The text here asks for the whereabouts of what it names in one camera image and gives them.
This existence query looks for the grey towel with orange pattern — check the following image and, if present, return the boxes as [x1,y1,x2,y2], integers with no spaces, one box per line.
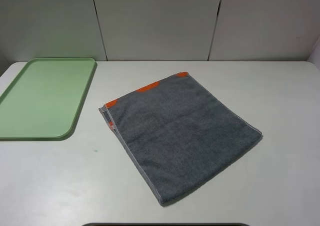
[99,72,263,206]

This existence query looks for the green plastic tray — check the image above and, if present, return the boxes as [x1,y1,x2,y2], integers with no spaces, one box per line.
[0,58,97,141]

